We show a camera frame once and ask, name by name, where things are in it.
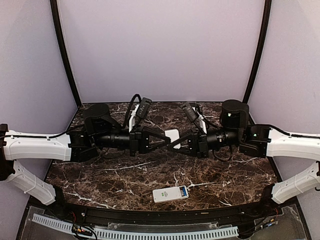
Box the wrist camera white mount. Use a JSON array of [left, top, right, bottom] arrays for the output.
[[180, 102, 207, 134], [128, 97, 152, 132]]

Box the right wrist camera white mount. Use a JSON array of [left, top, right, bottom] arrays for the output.
[[180, 102, 207, 134]]

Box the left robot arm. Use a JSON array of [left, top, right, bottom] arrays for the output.
[[0, 103, 171, 218]]

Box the white battery compartment cover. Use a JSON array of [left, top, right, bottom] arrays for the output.
[[164, 128, 181, 153]]

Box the black frame post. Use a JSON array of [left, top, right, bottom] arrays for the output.
[[49, 0, 82, 108], [242, 0, 272, 104]]

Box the white slotted cable duct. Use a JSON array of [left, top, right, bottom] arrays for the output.
[[32, 213, 239, 240]]

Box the blue battery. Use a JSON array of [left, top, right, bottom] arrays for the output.
[[182, 187, 188, 197]]

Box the left black frame post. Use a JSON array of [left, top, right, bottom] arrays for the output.
[[49, 0, 82, 108]]

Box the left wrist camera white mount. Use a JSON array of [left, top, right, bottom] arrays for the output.
[[128, 97, 152, 132]]

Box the white remote control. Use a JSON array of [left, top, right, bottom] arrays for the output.
[[152, 185, 189, 203]]

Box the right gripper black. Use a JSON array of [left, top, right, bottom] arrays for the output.
[[167, 126, 243, 159]]

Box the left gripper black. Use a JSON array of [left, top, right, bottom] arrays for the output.
[[94, 124, 172, 158]]

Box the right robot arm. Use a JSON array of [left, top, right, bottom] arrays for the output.
[[165, 99, 320, 217]]

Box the right black frame post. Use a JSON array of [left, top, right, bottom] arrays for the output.
[[242, 0, 272, 104]]

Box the black front table rail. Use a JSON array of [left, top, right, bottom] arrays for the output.
[[27, 193, 298, 227]]

